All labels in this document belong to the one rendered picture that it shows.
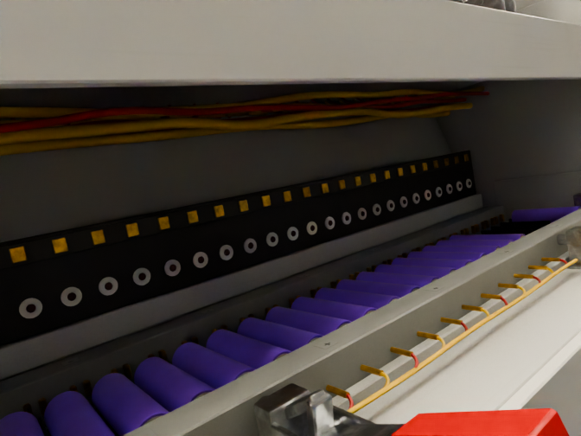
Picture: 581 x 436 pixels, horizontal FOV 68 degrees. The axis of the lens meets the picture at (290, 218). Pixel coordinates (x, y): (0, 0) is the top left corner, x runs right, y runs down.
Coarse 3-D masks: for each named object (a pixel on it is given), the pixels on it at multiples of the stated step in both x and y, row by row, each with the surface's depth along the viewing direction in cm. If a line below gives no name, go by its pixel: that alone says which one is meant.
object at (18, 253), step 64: (256, 192) 33; (320, 192) 36; (384, 192) 42; (0, 256) 23; (64, 256) 25; (128, 256) 27; (192, 256) 29; (256, 256) 33; (0, 320) 23; (64, 320) 25
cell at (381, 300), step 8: (328, 288) 29; (320, 296) 29; (328, 296) 28; (336, 296) 28; (344, 296) 27; (352, 296) 27; (360, 296) 27; (368, 296) 26; (376, 296) 26; (384, 296) 25; (392, 296) 25; (352, 304) 27; (360, 304) 26; (368, 304) 26; (376, 304) 25; (384, 304) 25
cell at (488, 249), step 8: (424, 248) 37; (432, 248) 36; (440, 248) 36; (448, 248) 35; (456, 248) 34; (464, 248) 34; (472, 248) 33; (480, 248) 33; (488, 248) 32; (496, 248) 32
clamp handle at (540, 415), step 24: (312, 408) 13; (312, 432) 13; (336, 432) 13; (360, 432) 12; (384, 432) 11; (408, 432) 10; (432, 432) 9; (456, 432) 9; (480, 432) 8; (504, 432) 8; (528, 432) 8; (552, 432) 8
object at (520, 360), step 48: (528, 192) 50; (576, 192) 46; (336, 240) 37; (384, 240) 40; (192, 288) 29; (240, 288) 31; (576, 288) 26; (48, 336) 24; (96, 336) 25; (480, 336) 22; (528, 336) 21; (576, 336) 20; (432, 384) 19; (480, 384) 18; (528, 384) 17; (576, 384) 19; (576, 432) 19
